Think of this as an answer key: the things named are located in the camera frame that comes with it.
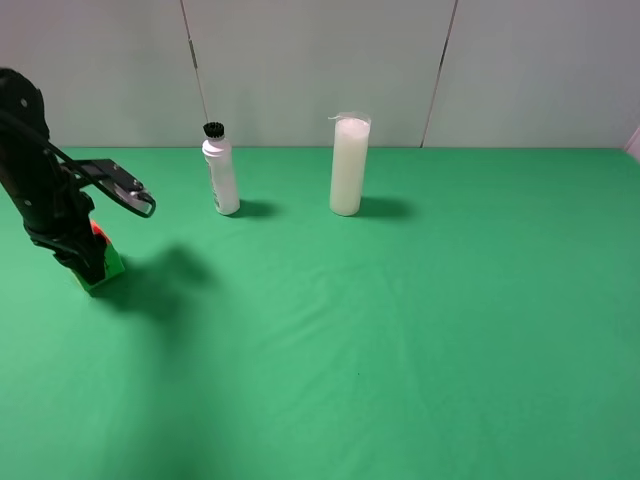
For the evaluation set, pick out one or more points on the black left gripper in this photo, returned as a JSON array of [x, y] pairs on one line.
[[54, 212]]

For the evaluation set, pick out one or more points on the multicolour puzzle cube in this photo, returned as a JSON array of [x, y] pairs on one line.
[[113, 264]]

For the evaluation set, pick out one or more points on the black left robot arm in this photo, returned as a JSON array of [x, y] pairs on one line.
[[22, 115]]

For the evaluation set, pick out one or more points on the white bottle with black cap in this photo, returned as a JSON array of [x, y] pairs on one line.
[[217, 151]]

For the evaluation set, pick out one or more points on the tall white candle jar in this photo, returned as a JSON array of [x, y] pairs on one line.
[[351, 141]]

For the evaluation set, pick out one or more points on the green table cloth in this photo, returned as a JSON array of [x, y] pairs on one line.
[[478, 319]]

